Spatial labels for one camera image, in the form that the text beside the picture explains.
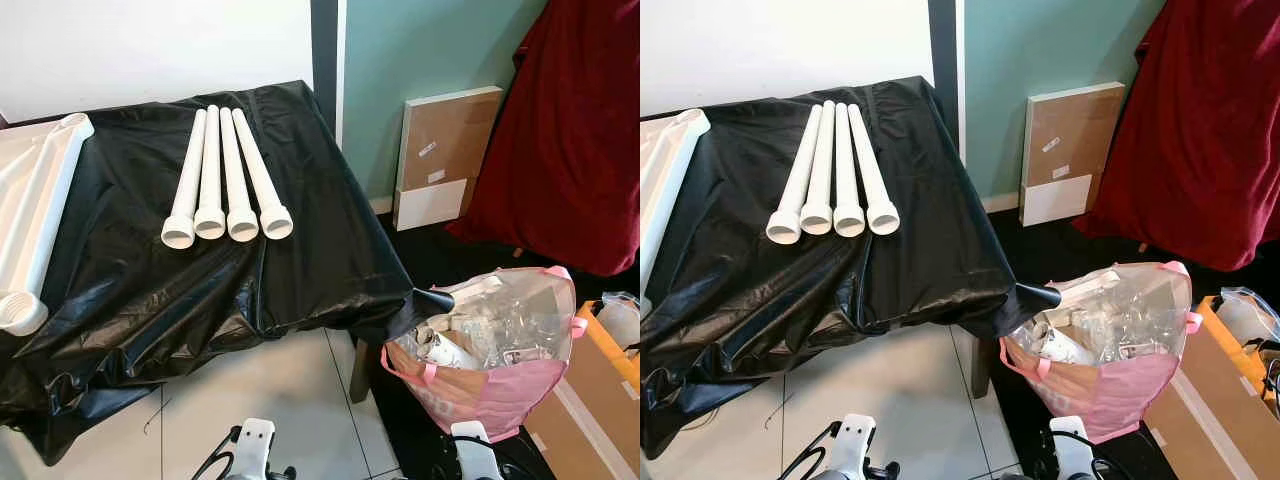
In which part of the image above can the brown cardboard box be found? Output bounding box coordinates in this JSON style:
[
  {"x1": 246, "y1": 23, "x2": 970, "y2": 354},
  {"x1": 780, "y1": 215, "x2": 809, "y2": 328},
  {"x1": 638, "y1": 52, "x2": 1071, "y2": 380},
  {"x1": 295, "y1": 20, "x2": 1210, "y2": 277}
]
[
  {"x1": 1143, "y1": 295, "x2": 1280, "y2": 480},
  {"x1": 522, "y1": 300, "x2": 641, "y2": 480}
]

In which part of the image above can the brown wooden table leg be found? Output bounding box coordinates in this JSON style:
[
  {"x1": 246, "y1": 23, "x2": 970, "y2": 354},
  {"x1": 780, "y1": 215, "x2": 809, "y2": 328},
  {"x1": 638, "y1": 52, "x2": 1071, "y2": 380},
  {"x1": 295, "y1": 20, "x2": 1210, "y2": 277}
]
[
  {"x1": 970, "y1": 335, "x2": 993, "y2": 399},
  {"x1": 350, "y1": 335, "x2": 373, "y2": 404}
]

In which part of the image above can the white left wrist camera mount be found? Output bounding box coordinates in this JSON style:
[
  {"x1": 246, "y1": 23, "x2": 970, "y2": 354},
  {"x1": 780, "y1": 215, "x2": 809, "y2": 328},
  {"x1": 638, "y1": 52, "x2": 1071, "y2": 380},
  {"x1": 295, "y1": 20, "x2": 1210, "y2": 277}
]
[
  {"x1": 232, "y1": 418, "x2": 276, "y2": 479},
  {"x1": 833, "y1": 414, "x2": 877, "y2": 479}
]

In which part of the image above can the dark red curtain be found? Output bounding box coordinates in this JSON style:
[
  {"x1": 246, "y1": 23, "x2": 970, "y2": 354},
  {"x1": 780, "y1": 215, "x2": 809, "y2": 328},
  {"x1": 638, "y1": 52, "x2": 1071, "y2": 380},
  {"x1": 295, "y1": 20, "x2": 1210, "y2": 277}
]
[
  {"x1": 1072, "y1": 0, "x2": 1280, "y2": 273},
  {"x1": 445, "y1": 0, "x2": 641, "y2": 278}
]

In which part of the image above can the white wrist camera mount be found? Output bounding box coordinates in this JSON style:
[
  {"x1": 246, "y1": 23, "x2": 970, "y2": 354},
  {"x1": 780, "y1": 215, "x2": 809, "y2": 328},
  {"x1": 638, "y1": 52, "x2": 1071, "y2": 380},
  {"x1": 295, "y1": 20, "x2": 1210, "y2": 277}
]
[
  {"x1": 1050, "y1": 416, "x2": 1096, "y2": 480},
  {"x1": 833, "y1": 414, "x2": 877, "y2": 479},
  {"x1": 450, "y1": 421, "x2": 493, "y2": 480},
  {"x1": 232, "y1": 418, "x2": 276, "y2": 479}
]

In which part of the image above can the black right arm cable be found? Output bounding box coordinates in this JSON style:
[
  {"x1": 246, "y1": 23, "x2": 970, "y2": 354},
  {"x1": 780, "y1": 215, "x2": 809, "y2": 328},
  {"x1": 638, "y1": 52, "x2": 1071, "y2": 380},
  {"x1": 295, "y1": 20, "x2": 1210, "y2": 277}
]
[{"x1": 1060, "y1": 428, "x2": 1116, "y2": 480}]

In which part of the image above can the white plastic table leg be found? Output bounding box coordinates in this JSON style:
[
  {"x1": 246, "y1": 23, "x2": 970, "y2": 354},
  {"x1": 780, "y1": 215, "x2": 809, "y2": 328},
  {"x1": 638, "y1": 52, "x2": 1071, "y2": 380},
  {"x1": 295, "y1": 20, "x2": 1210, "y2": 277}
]
[
  {"x1": 766, "y1": 104, "x2": 834, "y2": 246},
  {"x1": 219, "y1": 107, "x2": 260, "y2": 244},
  {"x1": 194, "y1": 104, "x2": 227, "y2": 241},
  {"x1": 834, "y1": 102, "x2": 867, "y2": 239},
  {"x1": 160, "y1": 108, "x2": 208, "y2": 250},
  {"x1": 232, "y1": 108, "x2": 295, "y2": 242},
  {"x1": 800, "y1": 100, "x2": 837, "y2": 237},
  {"x1": 848, "y1": 103, "x2": 901, "y2": 237}
]

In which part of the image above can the clear plastic bag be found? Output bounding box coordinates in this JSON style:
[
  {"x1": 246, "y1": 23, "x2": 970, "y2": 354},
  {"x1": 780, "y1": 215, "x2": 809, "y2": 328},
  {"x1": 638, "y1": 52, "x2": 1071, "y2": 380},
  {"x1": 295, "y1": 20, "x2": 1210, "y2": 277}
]
[
  {"x1": 598, "y1": 291, "x2": 641, "y2": 351},
  {"x1": 1215, "y1": 287, "x2": 1280, "y2": 351}
]

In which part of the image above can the pink plastic bag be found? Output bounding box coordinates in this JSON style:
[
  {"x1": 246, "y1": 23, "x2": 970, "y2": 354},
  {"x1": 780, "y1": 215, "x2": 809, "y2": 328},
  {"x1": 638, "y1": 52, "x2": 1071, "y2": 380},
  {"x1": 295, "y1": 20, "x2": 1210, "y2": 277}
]
[
  {"x1": 380, "y1": 265, "x2": 589, "y2": 444},
  {"x1": 998, "y1": 261, "x2": 1203, "y2": 445}
]

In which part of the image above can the white panel with cardboard face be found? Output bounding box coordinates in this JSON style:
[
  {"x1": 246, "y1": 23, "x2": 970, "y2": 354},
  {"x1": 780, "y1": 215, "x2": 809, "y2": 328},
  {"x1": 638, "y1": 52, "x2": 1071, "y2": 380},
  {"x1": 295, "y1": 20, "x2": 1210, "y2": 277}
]
[
  {"x1": 392, "y1": 86, "x2": 504, "y2": 232},
  {"x1": 1019, "y1": 81, "x2": 1127, "y2": 227}
]

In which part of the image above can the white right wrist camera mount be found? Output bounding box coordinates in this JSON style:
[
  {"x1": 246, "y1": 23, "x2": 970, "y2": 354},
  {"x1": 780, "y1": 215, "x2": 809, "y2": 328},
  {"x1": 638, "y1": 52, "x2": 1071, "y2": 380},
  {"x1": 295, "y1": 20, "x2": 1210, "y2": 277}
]
[
  {"x1": 450, "y1": 421, "x2": 493, "y2": 480},
  {"x1": 1050, "y1": 416, "x2": 1096, "y2": 480}
]

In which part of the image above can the black plastic table cover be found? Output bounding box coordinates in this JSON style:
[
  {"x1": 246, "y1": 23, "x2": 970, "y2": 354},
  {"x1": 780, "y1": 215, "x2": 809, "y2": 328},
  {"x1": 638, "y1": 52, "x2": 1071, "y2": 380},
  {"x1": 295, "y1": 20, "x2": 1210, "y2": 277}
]
[
  {"x1": 0, "y1": 80, "x2": 455, "y2": 467},
  {"x1": 640, "y1": 76, "x2": 1062, "y2": 461}
]

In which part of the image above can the white plastic children table top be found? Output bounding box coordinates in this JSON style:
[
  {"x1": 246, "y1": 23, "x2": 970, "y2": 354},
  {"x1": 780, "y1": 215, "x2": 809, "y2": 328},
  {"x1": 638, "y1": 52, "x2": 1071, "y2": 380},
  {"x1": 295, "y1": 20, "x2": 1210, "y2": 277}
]
[
  {"x1": 640, "y1": 108, "x2": 712, "y2": 301},
  {"x1": 0, "y1": 113, "x2": 96, "y2": 337}
]

